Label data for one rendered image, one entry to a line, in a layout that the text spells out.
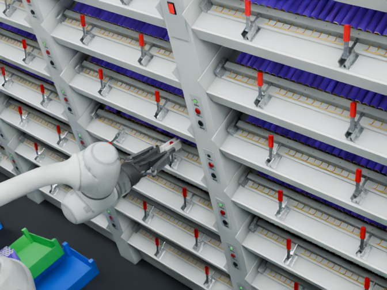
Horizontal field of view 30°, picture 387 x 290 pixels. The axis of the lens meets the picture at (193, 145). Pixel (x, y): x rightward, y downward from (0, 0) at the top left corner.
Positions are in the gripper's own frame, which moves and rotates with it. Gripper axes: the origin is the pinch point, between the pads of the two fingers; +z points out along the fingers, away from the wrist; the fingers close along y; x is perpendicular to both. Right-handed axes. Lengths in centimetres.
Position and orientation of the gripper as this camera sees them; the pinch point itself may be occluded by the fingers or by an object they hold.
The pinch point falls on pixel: (170, 147)
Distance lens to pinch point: 227.6
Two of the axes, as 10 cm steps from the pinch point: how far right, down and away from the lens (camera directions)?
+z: 6.9, -4.6, 5.6
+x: -1.1, -8.3, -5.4
